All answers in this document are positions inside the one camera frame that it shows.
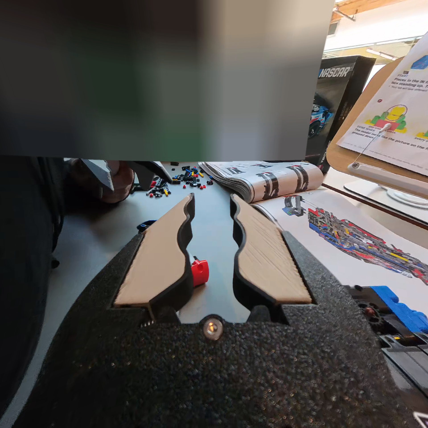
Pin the printed instruction sheet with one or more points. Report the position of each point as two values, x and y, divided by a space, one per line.
394 133

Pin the grey desk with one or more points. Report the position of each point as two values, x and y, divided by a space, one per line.
214 217

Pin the black panel toy brick assembly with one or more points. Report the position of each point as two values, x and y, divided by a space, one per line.
200 270

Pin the person's left hand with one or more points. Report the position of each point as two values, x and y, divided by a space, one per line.
120 184

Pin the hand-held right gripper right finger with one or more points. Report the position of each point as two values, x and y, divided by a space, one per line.
270 264

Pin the black printed box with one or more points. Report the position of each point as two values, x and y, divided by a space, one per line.
337 110

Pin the white adjoining table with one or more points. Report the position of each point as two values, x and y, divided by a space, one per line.
384 220

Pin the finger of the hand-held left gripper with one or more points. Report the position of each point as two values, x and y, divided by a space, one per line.
100 174
150 172

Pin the red blue toy brick car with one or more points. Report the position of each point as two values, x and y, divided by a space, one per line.
394 311

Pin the pile of loose toy bricks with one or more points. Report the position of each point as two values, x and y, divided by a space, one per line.
190 177

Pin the open building instruction booklet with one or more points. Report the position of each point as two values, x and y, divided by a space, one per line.
287 180

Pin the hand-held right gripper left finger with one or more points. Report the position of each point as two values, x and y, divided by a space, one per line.
157 264

